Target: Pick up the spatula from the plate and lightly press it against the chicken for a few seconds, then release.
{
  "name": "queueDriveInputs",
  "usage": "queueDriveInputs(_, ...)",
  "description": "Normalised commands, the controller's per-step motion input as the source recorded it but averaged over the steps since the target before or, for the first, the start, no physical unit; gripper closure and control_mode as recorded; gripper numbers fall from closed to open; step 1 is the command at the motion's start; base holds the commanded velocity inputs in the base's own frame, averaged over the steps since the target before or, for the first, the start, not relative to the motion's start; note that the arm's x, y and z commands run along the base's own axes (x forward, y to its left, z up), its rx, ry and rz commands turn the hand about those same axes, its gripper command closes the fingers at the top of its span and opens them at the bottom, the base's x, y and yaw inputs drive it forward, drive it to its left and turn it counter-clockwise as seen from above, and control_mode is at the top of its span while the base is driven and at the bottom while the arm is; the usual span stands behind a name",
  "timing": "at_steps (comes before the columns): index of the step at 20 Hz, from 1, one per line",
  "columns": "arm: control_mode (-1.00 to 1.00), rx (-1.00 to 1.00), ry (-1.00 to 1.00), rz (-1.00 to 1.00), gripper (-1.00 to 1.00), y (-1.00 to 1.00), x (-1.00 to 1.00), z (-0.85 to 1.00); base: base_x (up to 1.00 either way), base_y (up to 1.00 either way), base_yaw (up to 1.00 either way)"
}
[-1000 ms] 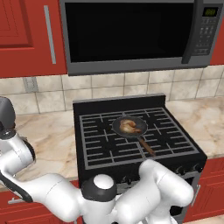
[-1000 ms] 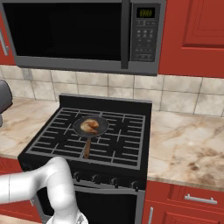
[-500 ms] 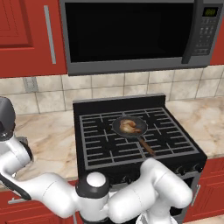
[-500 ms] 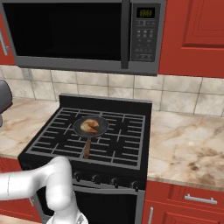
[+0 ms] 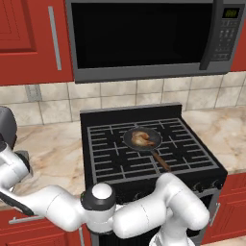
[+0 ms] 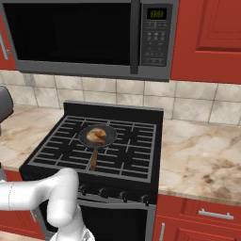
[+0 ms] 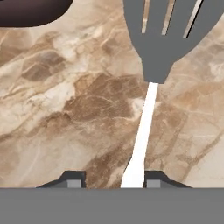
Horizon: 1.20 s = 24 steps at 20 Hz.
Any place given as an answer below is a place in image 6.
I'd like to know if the black stove knob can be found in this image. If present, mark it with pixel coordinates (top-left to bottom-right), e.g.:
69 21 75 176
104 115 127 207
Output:
97 187 109 199
78 185 89 196
119 191 131 203
139 194 153 206

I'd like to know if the grey oven door handle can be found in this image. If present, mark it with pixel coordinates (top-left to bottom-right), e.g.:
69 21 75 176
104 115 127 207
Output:
76 198 153 211

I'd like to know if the red drawer front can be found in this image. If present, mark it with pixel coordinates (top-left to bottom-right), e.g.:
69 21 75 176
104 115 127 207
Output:
155 193 241 231

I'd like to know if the black gas stove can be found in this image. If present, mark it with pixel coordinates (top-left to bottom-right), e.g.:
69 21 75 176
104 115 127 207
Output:
18 100 165 241

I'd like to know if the red base cupboard door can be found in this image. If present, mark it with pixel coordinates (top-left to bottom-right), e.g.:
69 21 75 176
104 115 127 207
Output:
152 216 241 241
0 169 46 241

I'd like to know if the silver base cupboard handle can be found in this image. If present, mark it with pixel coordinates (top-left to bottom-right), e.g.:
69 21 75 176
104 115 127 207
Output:
29 209 38 223
158 222 167 241

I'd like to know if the black and grey microwave oven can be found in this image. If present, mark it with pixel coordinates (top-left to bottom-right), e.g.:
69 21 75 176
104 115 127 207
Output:
0 0 180 83

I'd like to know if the grey wall socket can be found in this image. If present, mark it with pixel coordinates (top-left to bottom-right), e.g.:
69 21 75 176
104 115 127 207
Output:
23 72 37 88

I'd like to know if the black frying pan, wooden handle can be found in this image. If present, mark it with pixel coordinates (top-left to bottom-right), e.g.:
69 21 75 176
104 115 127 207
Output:
77 123 119 172

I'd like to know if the silver drawer handle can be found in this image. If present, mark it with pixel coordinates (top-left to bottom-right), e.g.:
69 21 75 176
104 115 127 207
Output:
198 208 235 221

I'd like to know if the black oven door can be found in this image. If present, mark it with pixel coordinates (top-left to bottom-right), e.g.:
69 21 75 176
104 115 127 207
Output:
37 199 157 241

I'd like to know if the narrow red wall cupboard door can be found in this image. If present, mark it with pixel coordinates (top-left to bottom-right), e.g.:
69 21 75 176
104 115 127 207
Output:
0 12 18 72

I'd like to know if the grey rounded appliance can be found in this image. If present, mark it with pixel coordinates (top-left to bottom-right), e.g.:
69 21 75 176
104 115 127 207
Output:
0 85 15 137

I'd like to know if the silver wall cupboard handle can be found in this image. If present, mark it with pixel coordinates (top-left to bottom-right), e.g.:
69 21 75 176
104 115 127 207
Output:
0 30 10 61

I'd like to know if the large red wall cupboard door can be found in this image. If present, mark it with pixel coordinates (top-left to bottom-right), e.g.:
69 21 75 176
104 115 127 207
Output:
169 0 241 86

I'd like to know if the browned chicken piece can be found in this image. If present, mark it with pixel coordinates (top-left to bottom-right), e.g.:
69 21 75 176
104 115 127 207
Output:
86 127 108 146

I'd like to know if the grey microwave door handle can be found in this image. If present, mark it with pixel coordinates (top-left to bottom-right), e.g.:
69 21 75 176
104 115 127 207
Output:
130 0 141 75

